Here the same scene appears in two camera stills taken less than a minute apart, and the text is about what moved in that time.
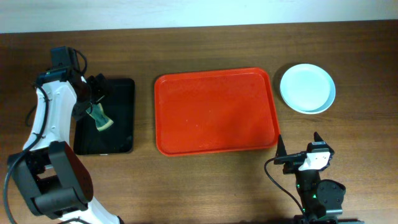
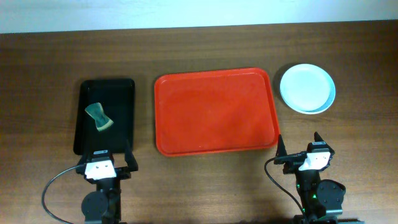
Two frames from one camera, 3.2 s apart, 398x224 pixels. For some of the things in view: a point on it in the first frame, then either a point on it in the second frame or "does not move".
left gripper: [99, 83] -> [129, 160]
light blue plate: [308, 89] does not move
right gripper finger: [282, 152] does not move
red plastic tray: [215, 112] does not move
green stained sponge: [101, 121] does not move
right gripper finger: [318, 142] -> [317, 137]
